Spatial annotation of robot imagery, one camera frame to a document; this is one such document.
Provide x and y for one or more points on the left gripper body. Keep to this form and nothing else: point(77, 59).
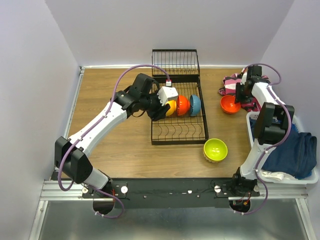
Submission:
point(154, 106)

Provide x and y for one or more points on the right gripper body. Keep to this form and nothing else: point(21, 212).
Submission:
point(247, 97)

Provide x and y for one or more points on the orange-yellow bowl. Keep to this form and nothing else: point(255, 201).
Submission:
point(172, 107)

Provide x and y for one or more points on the red-orange bowl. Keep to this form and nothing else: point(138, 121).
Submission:
point(182, 105)
point(228, 104)

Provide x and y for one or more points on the blue bowl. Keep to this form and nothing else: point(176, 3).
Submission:
point(195, 105)

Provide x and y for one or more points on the black wire dish rack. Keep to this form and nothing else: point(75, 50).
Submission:
point(185, 122)

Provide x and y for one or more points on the lime green bowl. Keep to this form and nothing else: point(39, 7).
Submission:
point(215, 145)

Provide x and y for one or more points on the cream ribbed bowl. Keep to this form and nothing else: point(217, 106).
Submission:
point(214, 156)

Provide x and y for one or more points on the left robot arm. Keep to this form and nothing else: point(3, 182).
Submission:
point(72, 154)

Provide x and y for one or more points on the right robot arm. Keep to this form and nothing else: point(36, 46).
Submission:
point(271, 129)

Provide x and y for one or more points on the pink camouflage garment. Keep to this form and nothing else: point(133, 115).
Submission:
point(229, 88)

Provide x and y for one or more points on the blue denim jeans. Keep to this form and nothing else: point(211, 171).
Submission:
point(297, 156)

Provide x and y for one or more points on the white cloth in basket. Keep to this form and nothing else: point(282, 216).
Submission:
point(278, 176)

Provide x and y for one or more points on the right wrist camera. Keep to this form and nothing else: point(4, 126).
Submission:
point(244, 74)

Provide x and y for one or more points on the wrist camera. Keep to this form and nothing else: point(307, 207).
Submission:
point(244, 74)
point(166, 94)

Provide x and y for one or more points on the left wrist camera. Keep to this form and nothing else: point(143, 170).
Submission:
point(166, 94)

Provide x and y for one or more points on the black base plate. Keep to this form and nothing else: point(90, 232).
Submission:
point(167, 193)

